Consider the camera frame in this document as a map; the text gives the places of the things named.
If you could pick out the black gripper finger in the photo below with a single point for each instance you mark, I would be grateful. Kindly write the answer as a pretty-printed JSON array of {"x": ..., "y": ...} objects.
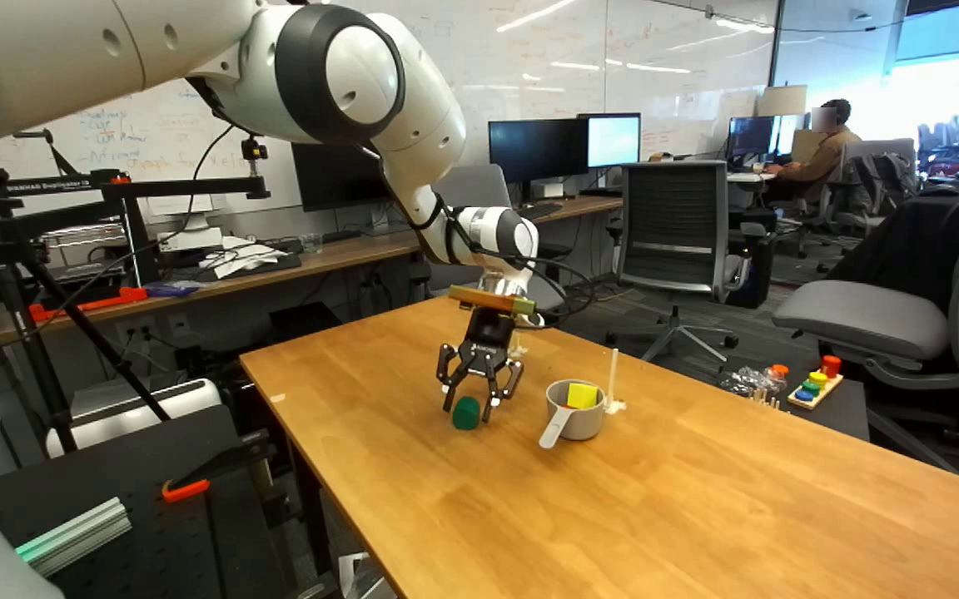
[
  {"x": 509, "y": 385},
  {"x": 451, "y": 371}
]

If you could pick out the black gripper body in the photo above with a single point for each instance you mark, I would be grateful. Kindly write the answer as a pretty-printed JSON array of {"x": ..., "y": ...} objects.
[{"x": 487, "y": 337}]

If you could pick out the green block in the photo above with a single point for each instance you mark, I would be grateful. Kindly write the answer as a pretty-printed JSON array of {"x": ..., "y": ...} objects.
[{"x": 467, "y": 415}]

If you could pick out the yellow block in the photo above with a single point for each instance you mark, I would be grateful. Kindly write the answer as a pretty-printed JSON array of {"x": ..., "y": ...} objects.
[{"x": 584, "y": 396}]

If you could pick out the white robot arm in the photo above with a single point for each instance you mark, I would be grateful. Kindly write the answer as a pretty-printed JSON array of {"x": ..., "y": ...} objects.
[{"x": 326, "y": 71}]

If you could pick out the grey measuring cup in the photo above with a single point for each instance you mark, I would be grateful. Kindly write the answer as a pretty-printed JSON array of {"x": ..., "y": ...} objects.
[{"x": 584, "y": 423}]

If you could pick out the thin white stick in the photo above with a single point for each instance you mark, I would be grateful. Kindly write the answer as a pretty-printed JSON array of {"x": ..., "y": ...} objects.
[{"x": 616, "y": 376}]

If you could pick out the black computer monitor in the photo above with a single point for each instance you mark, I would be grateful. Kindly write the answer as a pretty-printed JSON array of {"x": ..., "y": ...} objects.
[{"x": 536, "y": 152}]

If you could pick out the long wooden desk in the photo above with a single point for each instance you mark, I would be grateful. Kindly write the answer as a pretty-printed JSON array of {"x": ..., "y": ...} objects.
[{"x": 280, "y": 271}]

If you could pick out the dark mesh office chair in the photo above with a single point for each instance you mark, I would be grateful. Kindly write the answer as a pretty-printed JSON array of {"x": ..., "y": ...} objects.
[{"x": 673, "y": 227}]

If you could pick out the lit computer monitor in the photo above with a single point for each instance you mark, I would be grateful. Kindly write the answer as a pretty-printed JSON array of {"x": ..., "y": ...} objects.
[{"x": 616, "y": 141}]

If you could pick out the white papers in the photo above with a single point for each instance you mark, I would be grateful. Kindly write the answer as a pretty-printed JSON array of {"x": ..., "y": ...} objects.
[{"x": 243, "y": 257}]

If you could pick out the clear plastic bottle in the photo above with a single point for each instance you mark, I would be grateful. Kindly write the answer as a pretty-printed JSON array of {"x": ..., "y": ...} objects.
[{"x": 763, "y": 385}]

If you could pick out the orange black clamp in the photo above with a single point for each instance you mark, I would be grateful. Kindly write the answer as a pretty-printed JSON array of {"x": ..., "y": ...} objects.
[{"x": 185, "y": 491}]

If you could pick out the colourful shape toy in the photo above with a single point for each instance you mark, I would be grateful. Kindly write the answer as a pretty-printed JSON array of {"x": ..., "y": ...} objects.
[{"x": 813, "y": 388}]

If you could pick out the small black side table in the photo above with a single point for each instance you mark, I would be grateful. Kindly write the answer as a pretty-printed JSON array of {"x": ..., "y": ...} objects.
[{"x": 833, "y": 418}]

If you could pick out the dark grey cart top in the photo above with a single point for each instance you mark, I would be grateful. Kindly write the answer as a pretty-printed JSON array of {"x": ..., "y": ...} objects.
[{"x": 169, "y": 543}]

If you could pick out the red orange tool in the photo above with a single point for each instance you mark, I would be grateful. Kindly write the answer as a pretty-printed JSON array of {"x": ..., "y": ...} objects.
[{"x": 90, "y": 303}]

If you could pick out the grey padded office chair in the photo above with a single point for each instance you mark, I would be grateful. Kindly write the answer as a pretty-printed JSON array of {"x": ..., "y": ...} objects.
[{"x": 881, "y": 319}]

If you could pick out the seated person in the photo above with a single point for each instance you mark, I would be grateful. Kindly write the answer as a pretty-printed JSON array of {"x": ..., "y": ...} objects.
[{"x": 823, "y": 152}]

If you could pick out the silver metal bar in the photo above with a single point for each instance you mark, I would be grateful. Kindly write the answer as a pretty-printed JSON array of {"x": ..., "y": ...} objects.
[{"x": 76, "y": 534}]

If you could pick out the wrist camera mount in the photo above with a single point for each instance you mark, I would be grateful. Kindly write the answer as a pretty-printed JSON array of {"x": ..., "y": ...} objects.
[{"x": 492, "y": 297}]

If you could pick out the large black wall monitor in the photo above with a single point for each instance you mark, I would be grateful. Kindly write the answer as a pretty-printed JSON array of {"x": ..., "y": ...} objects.
[{"x": 335, "y": 178}]

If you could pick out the black camera tripod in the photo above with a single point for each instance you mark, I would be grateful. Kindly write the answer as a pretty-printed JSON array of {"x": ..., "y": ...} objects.
[{"x": 14, "y": 286}]

